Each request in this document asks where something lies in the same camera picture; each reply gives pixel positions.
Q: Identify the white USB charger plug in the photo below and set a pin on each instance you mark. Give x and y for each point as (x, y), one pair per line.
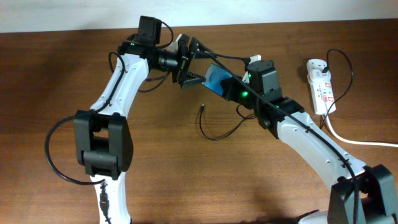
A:
(316, 76)

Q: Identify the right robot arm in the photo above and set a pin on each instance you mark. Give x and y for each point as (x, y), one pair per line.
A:
(358, 193)

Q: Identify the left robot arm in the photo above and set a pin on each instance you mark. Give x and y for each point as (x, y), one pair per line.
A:
(103, 140)

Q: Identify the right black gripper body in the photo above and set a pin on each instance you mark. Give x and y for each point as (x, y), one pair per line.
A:
(230, 91)

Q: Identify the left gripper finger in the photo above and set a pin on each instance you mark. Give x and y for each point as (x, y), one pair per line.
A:
(190, 79)
(198, 50)

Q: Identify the blue screen smartphone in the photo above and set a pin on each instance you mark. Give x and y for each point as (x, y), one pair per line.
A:
(215, 79)

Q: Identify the white power strip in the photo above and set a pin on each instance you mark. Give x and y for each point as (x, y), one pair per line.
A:
(322, 94)

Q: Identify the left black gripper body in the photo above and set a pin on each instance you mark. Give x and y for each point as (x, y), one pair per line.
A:
(183, 62)

